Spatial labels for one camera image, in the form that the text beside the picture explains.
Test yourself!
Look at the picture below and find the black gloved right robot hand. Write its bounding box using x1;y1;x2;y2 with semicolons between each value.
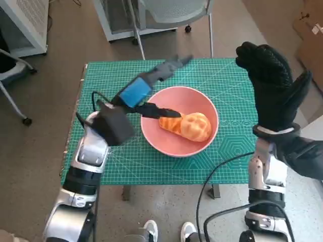
235;42;313;132

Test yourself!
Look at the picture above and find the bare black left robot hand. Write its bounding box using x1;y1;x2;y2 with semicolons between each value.
110;54;195;119

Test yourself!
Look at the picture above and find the pink bowl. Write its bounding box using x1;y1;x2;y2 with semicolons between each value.
140;86;219;158

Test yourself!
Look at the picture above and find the round yellow toy bread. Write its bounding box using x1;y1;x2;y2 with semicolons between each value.
180;112;212;143

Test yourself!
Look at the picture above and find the white cabinet edge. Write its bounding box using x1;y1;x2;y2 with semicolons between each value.
300;117;323;142

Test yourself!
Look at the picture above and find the brown cardboard box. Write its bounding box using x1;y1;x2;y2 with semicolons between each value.
292;11;323;91

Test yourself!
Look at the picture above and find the green cutting mat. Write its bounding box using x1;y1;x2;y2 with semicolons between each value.
59;58;258;187

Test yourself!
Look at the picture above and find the white glass-door cabinet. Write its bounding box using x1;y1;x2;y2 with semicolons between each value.
92;0;177;42

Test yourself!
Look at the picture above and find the grey mesh chair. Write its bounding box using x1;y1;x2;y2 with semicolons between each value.
128;0;215;61

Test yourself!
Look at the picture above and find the office chair with casters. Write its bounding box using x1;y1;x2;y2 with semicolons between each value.
0;47;38;126

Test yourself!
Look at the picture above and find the white perforated cabinet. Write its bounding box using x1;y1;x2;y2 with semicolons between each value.
0;0;48;55

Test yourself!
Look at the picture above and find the white shoe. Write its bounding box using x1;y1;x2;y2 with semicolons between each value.
143;220;159;242
180;221;197;242

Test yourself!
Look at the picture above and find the grey left robot leg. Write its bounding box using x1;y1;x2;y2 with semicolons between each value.
125;228;149;242

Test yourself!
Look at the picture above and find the grey robot leg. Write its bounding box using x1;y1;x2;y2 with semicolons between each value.
188;232;215;242
125;228;149;242

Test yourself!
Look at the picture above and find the grey right robot leg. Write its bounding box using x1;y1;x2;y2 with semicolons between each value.
188;232;215;242

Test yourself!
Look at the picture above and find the beige fabric piece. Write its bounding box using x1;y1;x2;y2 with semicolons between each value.
0;229;16;242

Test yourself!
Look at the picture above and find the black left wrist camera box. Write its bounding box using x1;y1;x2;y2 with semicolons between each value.
97;100;134;147

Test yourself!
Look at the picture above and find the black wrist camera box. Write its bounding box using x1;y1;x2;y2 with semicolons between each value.
97;100;134;147
271;131;323;181

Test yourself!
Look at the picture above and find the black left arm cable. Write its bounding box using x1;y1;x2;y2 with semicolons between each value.
75;90;113;127

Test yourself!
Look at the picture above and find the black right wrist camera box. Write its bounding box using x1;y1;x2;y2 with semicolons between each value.
271;131;323;181

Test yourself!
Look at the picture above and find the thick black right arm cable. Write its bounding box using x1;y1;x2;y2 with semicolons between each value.
203;201;295;242

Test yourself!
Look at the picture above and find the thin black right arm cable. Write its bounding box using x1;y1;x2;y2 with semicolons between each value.
197;151;256;242

